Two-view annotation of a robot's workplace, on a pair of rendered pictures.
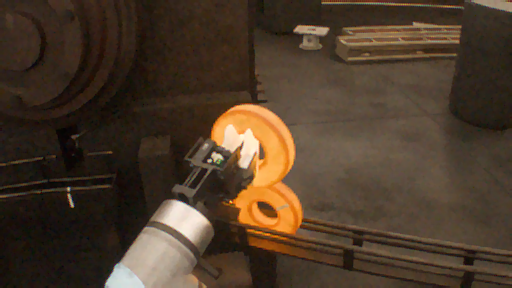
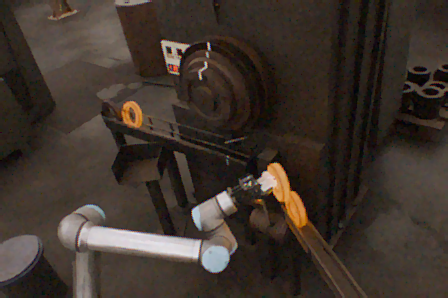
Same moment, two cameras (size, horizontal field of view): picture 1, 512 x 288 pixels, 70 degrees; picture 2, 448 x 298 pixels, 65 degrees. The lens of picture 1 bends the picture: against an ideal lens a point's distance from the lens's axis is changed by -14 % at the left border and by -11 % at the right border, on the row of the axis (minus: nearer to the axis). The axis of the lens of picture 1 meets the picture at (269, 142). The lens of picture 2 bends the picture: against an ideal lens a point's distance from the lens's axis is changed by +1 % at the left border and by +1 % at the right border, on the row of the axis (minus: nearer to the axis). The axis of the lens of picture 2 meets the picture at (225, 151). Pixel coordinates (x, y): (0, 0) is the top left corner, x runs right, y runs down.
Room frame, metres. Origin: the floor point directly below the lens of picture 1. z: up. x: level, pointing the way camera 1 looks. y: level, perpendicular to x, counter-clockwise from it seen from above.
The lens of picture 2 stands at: (-0.10, -0.66, 1.90)
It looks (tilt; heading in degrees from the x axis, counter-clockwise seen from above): 38 degrees down; 53
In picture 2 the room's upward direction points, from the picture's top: 10 degrees counter-clockwise
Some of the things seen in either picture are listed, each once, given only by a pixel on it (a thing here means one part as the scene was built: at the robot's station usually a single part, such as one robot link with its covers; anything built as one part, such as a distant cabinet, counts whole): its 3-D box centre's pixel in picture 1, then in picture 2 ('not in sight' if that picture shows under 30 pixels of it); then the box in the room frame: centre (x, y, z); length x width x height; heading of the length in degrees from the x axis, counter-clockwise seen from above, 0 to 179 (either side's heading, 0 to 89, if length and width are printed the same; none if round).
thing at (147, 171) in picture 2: not in sight; (154, 197); (0.47, 0.93, 0.36); 0.26 x 0.20 x 0.72; 135
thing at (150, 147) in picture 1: (161, 183); (269, 171); (0.86, 0.28, 0.68); 0.11 x 0.08 x 0.24; 10
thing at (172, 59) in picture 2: not in sight; (182, 60); (0.86, 0.86, 1.15); 0.26 x 0.02 x 0.18; 100
